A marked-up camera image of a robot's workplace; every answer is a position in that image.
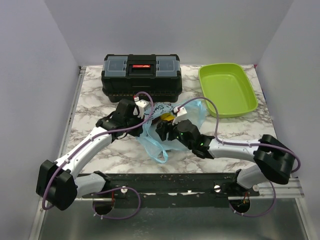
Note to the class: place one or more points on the yellow fake lemon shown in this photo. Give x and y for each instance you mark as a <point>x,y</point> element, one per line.
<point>167,117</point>

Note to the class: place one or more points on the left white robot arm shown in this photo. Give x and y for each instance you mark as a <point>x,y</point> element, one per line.
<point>59,182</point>

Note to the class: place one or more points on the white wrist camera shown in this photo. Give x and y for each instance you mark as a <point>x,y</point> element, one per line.
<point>140,107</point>
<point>180,114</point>

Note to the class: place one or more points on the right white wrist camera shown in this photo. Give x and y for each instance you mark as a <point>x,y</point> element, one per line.
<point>180,114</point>

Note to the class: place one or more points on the blue plastic bag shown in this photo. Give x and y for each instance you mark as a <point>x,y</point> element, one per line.
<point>157,149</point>

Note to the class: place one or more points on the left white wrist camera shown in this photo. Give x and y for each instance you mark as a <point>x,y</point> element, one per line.
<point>140,107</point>

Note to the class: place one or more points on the black plastic toolbox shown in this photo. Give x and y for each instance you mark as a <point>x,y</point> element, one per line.
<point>160,76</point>

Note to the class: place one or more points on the green plastic tray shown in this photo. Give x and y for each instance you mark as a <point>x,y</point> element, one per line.
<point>229,88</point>

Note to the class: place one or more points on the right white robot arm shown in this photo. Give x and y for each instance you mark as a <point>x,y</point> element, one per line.
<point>272,160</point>

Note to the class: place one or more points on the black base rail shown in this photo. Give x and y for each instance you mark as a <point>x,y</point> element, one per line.
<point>172,190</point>

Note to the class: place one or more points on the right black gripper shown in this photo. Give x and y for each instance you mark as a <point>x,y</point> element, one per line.
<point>167,126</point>

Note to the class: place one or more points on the aluminium frame rail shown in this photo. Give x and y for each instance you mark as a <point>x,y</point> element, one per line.
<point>127,160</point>

